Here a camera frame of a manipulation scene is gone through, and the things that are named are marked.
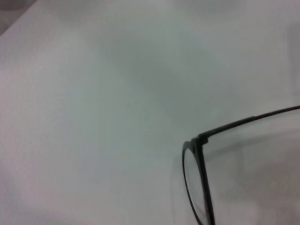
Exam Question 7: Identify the black glasses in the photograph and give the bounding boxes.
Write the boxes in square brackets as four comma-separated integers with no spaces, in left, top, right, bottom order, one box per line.
[182,105,300,225]

